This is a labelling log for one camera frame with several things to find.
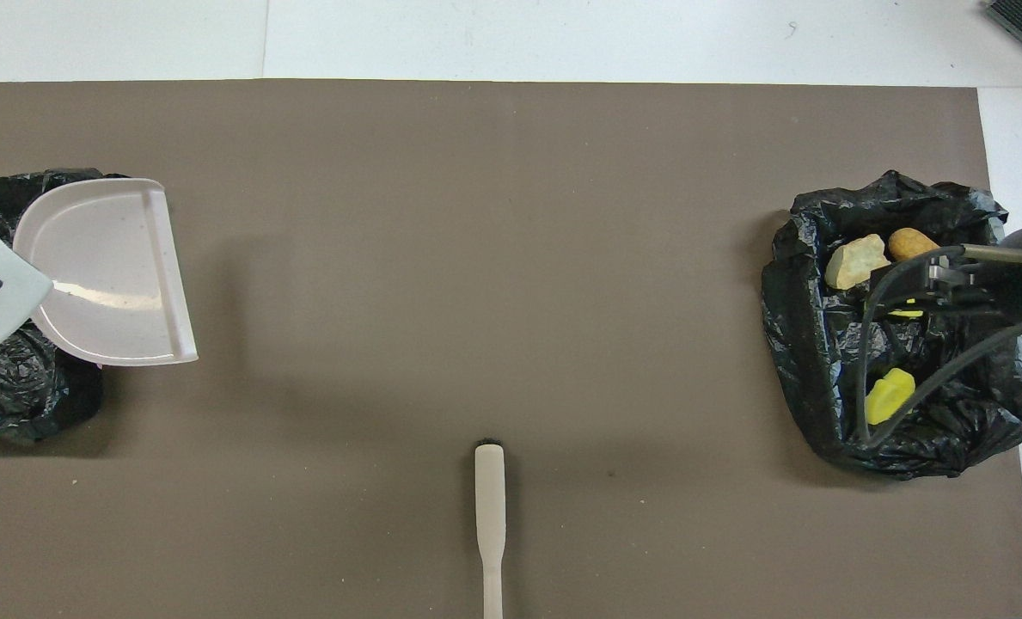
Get beige hand brush black bristles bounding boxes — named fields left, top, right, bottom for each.
left=474, top=439, right=508, bottom=619

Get plain yellow sponge piece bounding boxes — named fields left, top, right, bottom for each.
left=863, top=367, right=917, bottom=426

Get black trash bag pink bin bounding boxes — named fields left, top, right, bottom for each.
left=0, top=168, right=129, bottom=446

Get brown toy bread roll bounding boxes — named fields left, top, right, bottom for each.
left=888, top=227, right=941, bottom=263

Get pale toy bread slice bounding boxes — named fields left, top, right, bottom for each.
left=824, top=234, right=891, bottom=291

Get brown table mat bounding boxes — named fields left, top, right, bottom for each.
left=0, top=79, right=1022, bottom=619

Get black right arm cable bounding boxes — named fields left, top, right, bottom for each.
left=850, top=245, right=1022, bottom=452

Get beige plastic dustpan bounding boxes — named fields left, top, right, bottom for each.
left=12, top=178, right=199, bottom=367

